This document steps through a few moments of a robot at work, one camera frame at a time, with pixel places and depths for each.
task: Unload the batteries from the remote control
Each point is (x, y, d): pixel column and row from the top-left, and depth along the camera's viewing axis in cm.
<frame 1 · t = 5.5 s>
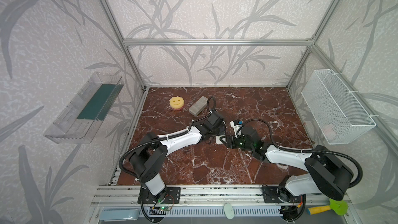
left hand: (226, 124, 87), fingers open
right hand: (221, 134, 85), fingers open
yellow smiley sponge: (176, 102, 110), point 3 cm above the table
grey stone block: (199, 106, 107), point 4 cm above the table

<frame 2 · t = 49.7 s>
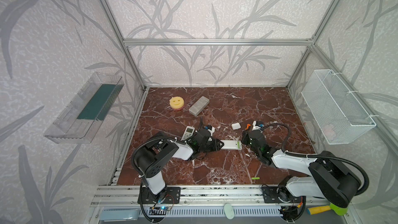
left hand: (224, 142, 88), fingers open
right hand: (242, 127, 91), fingers closed
white battery cover: (236, 126, 101), on the table
green battery: (255, 178, 81), on the table
the other named things where they were.

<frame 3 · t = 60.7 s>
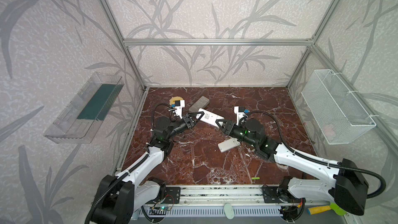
left hand: (206, 113, 70), fingers closed
right hand: (217, 117, 72), fingers open
white remote with display: (210, 117, 73), point 28 cm above the table
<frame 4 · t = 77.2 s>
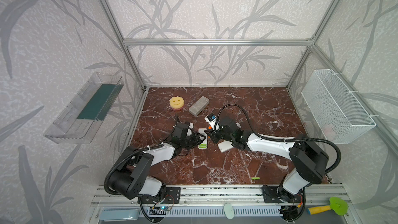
left hand: (206, 134, 88), fingers open
right hand: (207, 124, 85), fingers closed
